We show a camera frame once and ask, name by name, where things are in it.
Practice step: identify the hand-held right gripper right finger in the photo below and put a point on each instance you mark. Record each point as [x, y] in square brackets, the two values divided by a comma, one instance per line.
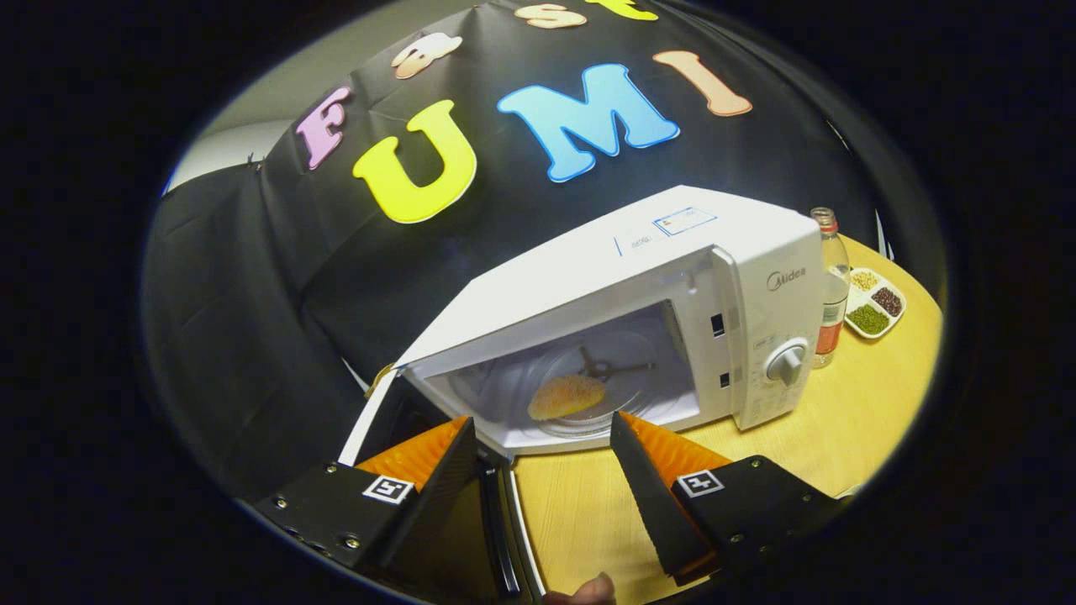
[651, 504]

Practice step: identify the white divided dish of beans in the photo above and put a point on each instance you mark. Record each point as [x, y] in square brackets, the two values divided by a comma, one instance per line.
[870, 315]

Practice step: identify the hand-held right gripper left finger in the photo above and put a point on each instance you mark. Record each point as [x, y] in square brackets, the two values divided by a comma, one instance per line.
[429, 496]

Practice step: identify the orange breaded bun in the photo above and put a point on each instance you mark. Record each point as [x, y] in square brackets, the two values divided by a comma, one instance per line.
[567, 397]

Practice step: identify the glass turntable plate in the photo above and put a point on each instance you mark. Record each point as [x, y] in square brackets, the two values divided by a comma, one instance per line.
[647, 395]

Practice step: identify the clear red label plastic bottle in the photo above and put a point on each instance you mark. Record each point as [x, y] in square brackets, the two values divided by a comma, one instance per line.
[834, 294]

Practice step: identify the white microwave oven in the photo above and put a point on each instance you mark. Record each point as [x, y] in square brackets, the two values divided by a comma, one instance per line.
[588, 269]

